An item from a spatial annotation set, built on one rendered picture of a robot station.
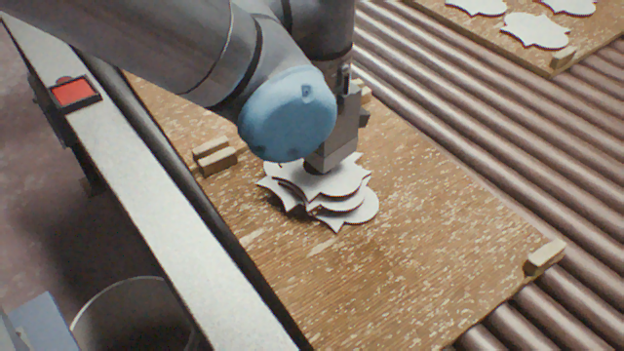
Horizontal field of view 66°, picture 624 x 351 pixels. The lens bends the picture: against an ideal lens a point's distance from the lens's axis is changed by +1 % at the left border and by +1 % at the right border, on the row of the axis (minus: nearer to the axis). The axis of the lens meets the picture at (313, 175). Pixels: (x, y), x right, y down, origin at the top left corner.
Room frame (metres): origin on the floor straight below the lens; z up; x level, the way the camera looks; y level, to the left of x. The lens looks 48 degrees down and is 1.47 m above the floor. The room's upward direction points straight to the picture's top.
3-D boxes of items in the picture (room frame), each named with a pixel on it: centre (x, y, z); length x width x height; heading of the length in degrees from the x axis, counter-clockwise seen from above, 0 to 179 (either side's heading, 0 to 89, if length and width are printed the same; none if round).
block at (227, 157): (0.50, 0.15, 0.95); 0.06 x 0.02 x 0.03; 125
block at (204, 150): (0.53, 0.16, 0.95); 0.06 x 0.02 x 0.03; 124
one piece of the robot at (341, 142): (0.47, -0.02, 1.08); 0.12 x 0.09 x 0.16; 134
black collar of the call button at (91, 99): (0.70, 0.44, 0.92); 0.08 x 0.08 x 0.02; 37
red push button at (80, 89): (0.70, 0.44, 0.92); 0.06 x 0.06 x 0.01; 37
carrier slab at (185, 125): (0.76, 0.16, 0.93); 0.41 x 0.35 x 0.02; 34
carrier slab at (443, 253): (0.42, -0.07, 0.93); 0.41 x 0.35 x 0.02; 35
